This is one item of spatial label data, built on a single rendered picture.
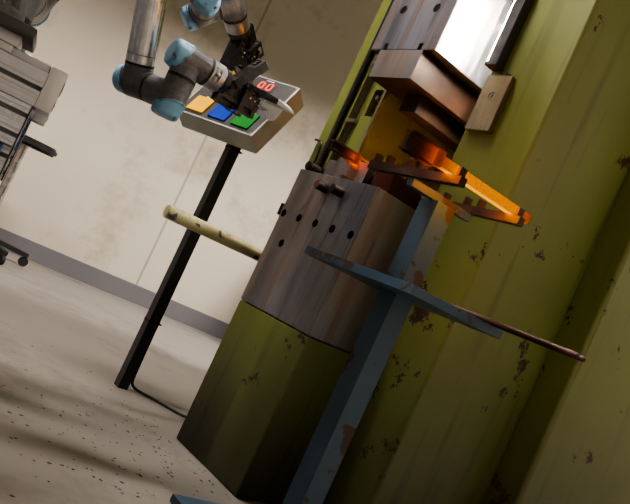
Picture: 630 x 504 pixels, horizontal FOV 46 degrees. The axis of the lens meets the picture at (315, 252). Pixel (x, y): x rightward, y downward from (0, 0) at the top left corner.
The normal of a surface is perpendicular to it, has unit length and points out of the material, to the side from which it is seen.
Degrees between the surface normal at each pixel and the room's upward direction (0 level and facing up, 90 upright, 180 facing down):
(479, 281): 90
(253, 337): 90
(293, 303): 90
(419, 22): 90
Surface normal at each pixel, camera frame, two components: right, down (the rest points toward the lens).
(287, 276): -0.71, -0.37
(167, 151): 0.36, 0.11
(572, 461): 0.56, 0.22
